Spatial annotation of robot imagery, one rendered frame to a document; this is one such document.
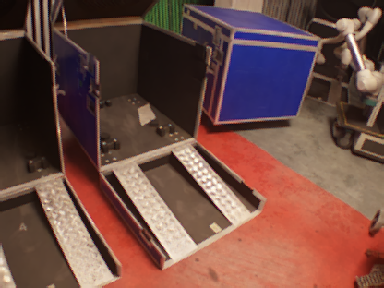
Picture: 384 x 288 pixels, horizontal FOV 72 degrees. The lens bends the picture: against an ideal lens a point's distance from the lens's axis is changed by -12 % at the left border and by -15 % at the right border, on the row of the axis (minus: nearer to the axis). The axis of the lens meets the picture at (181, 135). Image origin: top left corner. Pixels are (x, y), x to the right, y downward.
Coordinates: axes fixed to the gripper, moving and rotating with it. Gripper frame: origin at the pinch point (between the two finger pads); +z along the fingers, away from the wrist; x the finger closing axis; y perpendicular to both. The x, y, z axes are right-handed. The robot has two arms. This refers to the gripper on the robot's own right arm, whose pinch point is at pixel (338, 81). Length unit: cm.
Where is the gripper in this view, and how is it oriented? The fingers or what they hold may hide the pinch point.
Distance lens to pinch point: 364.8
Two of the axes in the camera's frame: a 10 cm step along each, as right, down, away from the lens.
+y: 9.2, 2.9, -2.6
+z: -1.2, 8.4, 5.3
